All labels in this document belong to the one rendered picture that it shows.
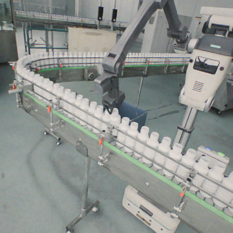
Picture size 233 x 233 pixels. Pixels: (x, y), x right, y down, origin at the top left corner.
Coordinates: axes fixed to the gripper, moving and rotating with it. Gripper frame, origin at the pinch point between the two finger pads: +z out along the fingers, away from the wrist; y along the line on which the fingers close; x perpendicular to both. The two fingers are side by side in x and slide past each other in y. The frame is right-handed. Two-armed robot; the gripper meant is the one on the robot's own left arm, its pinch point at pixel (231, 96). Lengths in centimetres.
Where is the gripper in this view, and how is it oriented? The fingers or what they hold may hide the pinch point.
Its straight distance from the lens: 91.4
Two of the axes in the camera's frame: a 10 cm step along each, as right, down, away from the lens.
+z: -1.3, 8.6, 5.0
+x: -7.7, -4.0, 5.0
